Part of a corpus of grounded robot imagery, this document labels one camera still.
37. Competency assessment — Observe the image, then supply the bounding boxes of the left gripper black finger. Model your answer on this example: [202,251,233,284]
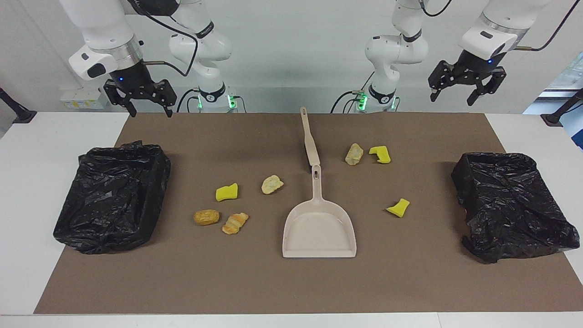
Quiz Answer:
[428,60,458,102]
[467,67,507,106]

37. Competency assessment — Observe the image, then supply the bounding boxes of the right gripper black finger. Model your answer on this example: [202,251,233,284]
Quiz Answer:
[150,80,177,117]
[104,81,137,118]

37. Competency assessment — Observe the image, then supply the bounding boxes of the yellow sponge piece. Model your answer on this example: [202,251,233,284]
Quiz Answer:
[368,146,391,164]
[386,198,410,218]
[215,183,239,202]

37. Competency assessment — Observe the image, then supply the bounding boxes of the bread chunk with tan crust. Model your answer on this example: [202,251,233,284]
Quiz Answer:
[345,143,364,166]

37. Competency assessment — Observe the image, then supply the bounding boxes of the round brown bun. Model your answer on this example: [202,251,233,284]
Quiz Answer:
[194,209,220,226]

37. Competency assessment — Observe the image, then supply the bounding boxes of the pale flaky pastry piece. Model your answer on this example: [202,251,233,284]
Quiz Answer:
[261,175,284,195]

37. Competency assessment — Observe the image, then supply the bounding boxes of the small striped croissant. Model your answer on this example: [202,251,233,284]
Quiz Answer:
[221,212,250,235]

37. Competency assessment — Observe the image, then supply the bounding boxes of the beige hand brush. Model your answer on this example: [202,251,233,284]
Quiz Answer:
[300,107,321,166]

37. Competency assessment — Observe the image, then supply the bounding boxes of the beige plastic dustpan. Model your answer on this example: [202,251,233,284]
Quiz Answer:
[282,165,357,259]

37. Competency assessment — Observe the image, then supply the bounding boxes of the bin lined with black bag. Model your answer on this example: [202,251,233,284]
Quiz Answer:
[451,152,581,264]
[53,141,172,255]

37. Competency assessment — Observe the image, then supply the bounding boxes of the white power strip box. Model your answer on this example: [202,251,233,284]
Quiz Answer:
[60,87,110,110]

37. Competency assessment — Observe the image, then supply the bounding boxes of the black stand foot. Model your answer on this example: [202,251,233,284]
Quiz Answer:
[541,87,583,127]
[0,87,37,124]

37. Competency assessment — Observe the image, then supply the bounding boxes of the brown table mat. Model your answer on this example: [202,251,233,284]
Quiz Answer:
[34,113,583,315]

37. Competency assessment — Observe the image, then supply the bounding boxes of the black right base cables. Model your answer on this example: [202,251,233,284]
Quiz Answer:
[176,88,201,113]

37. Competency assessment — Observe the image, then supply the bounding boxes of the black base cables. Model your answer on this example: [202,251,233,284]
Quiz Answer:
[176,88,201,113]
[330,73,375,113]

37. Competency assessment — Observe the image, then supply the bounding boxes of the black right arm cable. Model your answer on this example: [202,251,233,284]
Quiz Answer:
[128,0,199,77]

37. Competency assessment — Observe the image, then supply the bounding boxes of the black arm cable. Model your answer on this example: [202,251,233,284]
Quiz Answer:
[128,0,199,77]
[418,0,581,51]

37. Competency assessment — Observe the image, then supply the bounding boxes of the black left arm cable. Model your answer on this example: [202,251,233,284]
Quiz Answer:
[418,0,581,51]

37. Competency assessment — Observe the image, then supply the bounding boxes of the black left base cables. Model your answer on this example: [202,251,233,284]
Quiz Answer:
[330,73,375,113]

